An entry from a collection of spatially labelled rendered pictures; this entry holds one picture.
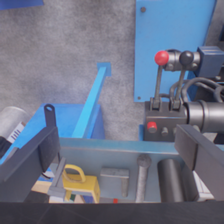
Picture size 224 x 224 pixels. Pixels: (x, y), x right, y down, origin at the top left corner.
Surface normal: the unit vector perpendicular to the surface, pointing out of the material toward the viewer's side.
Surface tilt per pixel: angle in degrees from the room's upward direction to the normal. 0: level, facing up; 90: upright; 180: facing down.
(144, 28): 0
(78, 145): 90
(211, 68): 0
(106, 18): 0
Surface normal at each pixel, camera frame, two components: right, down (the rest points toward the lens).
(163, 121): -0.12, 0.65
